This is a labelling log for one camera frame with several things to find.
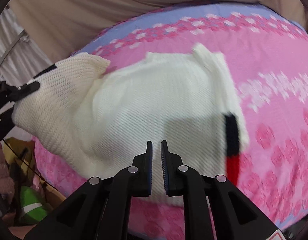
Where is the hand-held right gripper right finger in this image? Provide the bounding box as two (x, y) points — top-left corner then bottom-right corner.
(160, 140), (282, 240)

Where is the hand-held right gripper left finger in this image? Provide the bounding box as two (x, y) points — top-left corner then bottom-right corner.
(24, 140), (154, 240)

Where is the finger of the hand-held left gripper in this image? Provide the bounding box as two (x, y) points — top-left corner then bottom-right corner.
(8, 81), (41, 98)

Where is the white red navy knit sweater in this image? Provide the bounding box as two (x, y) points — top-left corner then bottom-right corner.
(13, 42), (250, 206)

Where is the person's left forearm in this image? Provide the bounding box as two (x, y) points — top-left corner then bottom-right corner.
(0, 139), (16, 194)

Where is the white sheer curtain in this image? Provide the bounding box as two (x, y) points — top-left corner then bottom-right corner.
(0, 6), (53, 82)

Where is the yellow brown cloth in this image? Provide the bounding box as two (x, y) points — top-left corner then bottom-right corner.
(3, 137), (36, 180)

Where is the beige backdrop cloth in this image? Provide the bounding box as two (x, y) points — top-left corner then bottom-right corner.
(8, 0), (308, 55)

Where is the green bag with white stripe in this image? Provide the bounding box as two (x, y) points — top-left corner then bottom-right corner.
(18, 185), (53, 226)

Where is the pink floral bed sheet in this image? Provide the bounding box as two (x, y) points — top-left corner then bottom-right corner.
(31, 1), (308, 240)

